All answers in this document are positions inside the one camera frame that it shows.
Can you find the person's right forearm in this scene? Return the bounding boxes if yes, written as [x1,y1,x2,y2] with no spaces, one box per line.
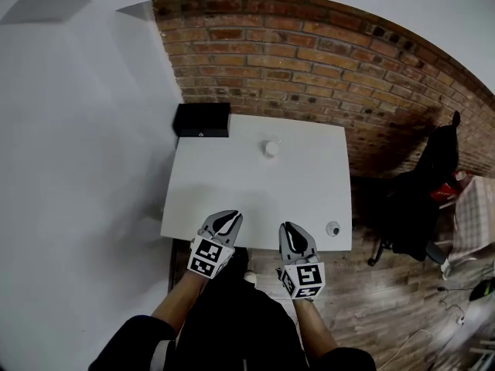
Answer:
[292,298,340,359]

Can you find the black and green object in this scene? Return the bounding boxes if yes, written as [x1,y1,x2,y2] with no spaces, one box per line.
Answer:
[468,278,495,303]

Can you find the black office chair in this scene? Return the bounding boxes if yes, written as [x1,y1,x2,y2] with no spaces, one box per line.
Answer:
[366,110,464,267]

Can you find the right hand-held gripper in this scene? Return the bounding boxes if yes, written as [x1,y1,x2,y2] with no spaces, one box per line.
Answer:
[275,221,326,301]

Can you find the red bag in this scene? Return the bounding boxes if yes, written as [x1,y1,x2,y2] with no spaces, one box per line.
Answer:
[430,170,472,205]

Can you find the white cotton swab container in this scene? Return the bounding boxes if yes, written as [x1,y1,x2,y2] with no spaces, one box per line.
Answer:
[259,138,282,162]

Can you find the thin black floor cable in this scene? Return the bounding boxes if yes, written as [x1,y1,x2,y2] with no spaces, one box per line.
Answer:
[435,285,467,326]

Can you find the white floor cable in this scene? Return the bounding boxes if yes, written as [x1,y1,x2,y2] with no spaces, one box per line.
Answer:
[388,328,435,365]

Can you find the black box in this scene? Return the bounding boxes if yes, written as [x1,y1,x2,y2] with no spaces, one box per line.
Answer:
[172,102,232,139]

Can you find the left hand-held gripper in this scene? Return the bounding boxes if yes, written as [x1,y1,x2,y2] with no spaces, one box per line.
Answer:
[188,209,245,281]

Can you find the checked cloth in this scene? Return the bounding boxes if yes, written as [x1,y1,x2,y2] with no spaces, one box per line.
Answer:
[451,175,495,263]

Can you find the person's left forearm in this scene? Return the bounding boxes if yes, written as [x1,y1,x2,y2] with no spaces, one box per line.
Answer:
[150,269,209,338]

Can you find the person's black clothing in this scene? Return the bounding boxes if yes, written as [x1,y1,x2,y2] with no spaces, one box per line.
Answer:
[87,245,378,371]

